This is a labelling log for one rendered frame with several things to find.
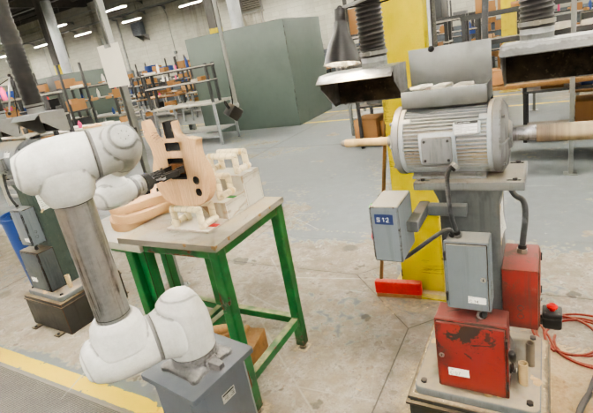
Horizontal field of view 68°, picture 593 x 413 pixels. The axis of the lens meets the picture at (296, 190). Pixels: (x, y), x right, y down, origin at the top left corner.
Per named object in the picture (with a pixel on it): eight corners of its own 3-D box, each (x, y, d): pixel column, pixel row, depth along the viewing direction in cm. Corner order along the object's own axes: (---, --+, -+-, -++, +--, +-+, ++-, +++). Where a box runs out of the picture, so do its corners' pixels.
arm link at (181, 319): (223, 347, 145) (208, 289, 138) (170, 373, 137) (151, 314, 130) (206, 326, 159) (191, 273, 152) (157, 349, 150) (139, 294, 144)
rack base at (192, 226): (228, 220, 209) (228, 218, 208) (208, 234, 196) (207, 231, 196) (187, 218, 223) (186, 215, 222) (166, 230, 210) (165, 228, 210)
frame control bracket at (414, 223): (431, 210, 161) (430, 200, 160) (418, 232, 146) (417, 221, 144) (420, 210, 163) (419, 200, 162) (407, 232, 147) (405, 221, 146)
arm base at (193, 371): (203, 391, 135) (198, 376, 134) (159, 370, 149) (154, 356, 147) (242, 354, 149) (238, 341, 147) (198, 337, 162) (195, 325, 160)
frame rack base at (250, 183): (265, 197, 233) (258, 166, 228) (248, 207, 221) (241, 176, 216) (225, 196, 247) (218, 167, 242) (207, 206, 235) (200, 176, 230)
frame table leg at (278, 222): (309, 344, 257) (281, 202, 229) (305, 350, 252) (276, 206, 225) (301, 342, 259) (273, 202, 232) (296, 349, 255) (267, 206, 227)
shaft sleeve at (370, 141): (390, 142, 170) (389, 135, 169) (388, 146, 168) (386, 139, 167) (348, 144, 179) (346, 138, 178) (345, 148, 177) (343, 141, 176)
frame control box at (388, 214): (460, 251, 156) (455, 184, 148) (448, 283, 139) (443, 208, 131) (393, 247, 168) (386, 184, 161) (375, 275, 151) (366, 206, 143)
